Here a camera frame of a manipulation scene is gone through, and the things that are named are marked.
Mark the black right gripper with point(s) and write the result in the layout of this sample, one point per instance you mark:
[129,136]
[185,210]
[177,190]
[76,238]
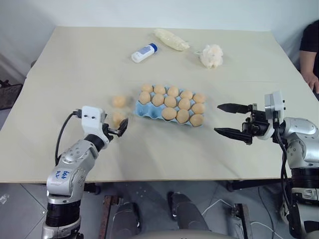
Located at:
[258,124]

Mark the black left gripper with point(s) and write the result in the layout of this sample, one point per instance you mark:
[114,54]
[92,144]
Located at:
[111,130]

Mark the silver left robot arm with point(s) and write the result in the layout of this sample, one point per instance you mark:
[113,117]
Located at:
[67,171]

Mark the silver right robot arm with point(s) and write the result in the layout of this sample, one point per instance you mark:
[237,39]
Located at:
[302,139]

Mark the brown egg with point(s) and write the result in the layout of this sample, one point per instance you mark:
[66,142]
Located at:
[186,94]
[158,99]
[146,87]
[159,89]
[198,108]
[197,120]
[173,90]
[170,101]
[145,97]
[199,98]
[184,103]
[169,113]
[118,101]
[117,118]
[182,116]

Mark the blue egg carton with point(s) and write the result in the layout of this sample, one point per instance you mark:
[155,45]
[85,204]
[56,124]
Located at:
[147,109]

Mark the bystander bare hand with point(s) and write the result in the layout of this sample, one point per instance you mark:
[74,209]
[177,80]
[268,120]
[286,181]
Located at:
[314,80]

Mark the pale peach mesh bath pouf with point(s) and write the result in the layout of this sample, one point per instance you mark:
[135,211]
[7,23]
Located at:
[211,56]

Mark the white bottle with blue cap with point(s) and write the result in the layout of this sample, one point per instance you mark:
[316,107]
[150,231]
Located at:
[143,52]

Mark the dark rounded robot leg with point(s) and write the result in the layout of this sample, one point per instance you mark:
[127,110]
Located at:
[187,211]
[125,219]

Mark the clear bag of white filling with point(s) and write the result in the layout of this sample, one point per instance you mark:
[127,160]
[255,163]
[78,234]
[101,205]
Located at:
[170,39]

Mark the person in black shirt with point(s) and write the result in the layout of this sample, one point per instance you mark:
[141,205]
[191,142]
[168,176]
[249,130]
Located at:
[310,42]

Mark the dark fabric bag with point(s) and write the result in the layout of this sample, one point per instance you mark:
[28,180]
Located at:
[10,95]

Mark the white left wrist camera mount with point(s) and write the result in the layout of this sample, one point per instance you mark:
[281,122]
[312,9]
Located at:
[91,119]

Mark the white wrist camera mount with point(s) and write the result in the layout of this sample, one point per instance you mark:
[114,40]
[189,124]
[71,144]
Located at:
[91,119]
[272,102]

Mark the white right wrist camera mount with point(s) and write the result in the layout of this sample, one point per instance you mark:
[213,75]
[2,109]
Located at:
[272,102]

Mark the black table frame bar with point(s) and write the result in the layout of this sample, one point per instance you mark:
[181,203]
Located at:
[259,185]
[92,188]

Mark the rusty metal stand rail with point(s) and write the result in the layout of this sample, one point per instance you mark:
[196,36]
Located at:
[105,216]
[241,220]

